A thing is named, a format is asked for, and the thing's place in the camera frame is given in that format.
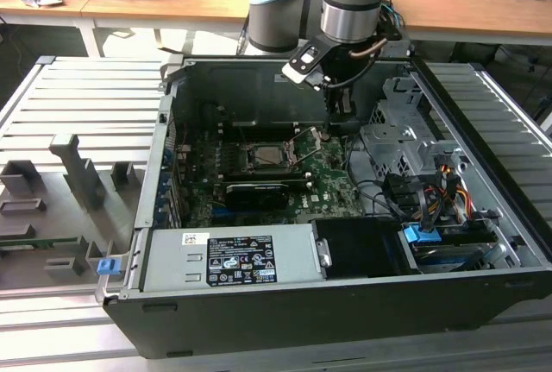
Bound black plastic shroud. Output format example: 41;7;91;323
310;216;409;281

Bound green RAM stick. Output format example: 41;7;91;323
0;236;81;249

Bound grey parts rack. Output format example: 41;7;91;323
0;132;150;289

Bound copper coloured hose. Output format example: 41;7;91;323
351;41;386;61

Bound black RAM slot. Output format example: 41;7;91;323
223;168;312;181

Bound black graphics card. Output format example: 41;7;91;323
224;180;291;211

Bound hard disk in blue carrier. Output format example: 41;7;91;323
398;223;497;276

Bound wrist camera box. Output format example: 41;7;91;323
281;38;331;91

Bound black camera cable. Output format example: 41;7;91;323
318;46;383;88

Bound metal socket cover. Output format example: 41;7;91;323
282;125;323;167

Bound orange yellow power wires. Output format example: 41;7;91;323
424;164;474;218

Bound blue plastic carrier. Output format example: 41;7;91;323
97;257;123;277

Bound black power connector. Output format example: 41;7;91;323
382;172;428;220

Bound black PC case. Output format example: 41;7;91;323
102;54;552;359

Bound silver power supply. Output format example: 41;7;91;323
140;223;333;294

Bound green motherboard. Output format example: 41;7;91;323
170;125;372;229

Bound silver metal drive cage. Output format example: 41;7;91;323
360;76;474;183

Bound CPU socket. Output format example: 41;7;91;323
243;141;303;173

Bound CPU with silver top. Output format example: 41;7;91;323
254;146;284;164

